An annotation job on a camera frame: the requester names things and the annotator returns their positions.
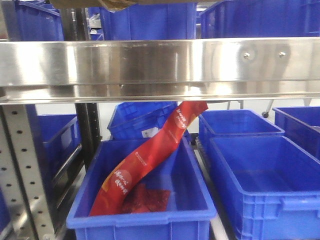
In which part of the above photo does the brown cardboard box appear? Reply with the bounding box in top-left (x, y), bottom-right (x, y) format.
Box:
top-left (50, 0), bottom-right (138, 11)

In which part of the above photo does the stainless steel shelf beam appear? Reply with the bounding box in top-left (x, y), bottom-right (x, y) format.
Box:
top-left (0, 37), bottom-right (320, 105)

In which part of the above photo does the blue bin upper middle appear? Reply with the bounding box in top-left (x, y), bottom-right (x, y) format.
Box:
top-left (88, 2), bottom-right (197, 41)

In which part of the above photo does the perforated steel shelf upright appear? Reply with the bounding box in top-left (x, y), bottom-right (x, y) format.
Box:
top-left (0, 104), bottom-right (57, 240)

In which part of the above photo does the tilted blue bin behind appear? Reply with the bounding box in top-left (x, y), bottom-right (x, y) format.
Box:
top-left (107, 101), bottom-right (178, 140)

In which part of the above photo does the blue bin behind right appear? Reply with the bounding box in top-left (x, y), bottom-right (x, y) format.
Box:
top-left (198, 109), bottom-right (285, 153)

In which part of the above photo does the red snack bag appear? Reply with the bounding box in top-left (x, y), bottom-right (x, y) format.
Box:
top-left (89, 101), bottom-right (208, 216)

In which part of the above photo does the blue bin with snack bag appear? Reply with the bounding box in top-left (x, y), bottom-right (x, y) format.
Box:
top-left (66, 139), bottom-right (216, 240)

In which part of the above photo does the blue bin left lower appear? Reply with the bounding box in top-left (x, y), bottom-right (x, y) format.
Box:
top-left (38, 114), bottom-right (81, 177)

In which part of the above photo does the blue bin front right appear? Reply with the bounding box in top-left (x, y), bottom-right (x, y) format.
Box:
top-left (206, 136), bottom-right (320, 240)

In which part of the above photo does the blue bin upper right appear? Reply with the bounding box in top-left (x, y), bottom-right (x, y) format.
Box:
top-left (200, 0), bottom-right (320, 39)

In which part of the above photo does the blue bin far right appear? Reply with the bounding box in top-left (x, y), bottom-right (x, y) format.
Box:
top-left (273, 106), bottom-right (320, 159)

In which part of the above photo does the blue bin upper left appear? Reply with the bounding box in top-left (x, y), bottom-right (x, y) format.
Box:
top-left (0, 0), bottom-right (64, 41)

